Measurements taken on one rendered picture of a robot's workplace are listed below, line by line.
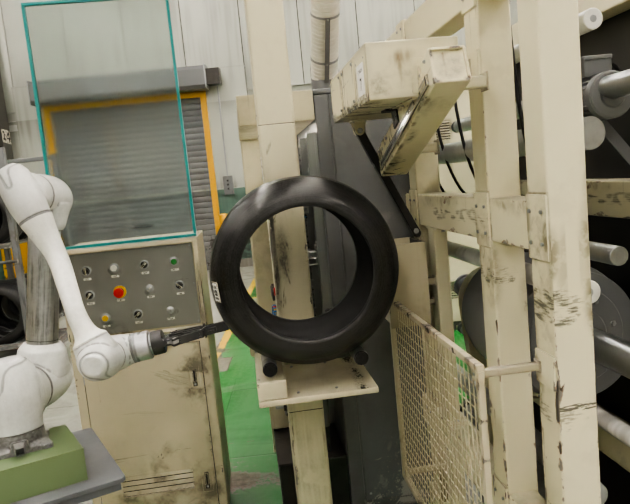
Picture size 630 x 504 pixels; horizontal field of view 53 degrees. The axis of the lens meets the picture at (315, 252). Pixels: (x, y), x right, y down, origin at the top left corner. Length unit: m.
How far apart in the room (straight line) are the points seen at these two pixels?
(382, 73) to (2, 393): 1.40
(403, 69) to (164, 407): 1.71
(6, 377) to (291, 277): 0.95
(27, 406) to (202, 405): 0.85
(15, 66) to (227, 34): 3.68
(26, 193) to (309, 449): 1.31
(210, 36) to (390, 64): 10.00
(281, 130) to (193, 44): 9.43
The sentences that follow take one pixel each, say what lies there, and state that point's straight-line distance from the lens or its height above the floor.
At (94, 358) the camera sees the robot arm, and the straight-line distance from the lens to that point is 1.82.
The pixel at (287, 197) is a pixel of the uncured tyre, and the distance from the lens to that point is 1.84.
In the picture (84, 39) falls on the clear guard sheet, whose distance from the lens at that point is 2.73.
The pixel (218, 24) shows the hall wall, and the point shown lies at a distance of 11.63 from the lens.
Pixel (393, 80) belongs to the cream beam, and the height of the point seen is 1.68.
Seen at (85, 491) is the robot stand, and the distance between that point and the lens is 2.02.
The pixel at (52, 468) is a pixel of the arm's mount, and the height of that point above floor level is 0.71.
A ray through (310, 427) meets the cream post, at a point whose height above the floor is 0.55.
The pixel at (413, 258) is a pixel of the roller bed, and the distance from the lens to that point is 2.25.
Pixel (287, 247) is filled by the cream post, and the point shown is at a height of 1.22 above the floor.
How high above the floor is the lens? 1.46
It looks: 7 degrees down
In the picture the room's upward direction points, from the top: 6 degrees counter-clockwise
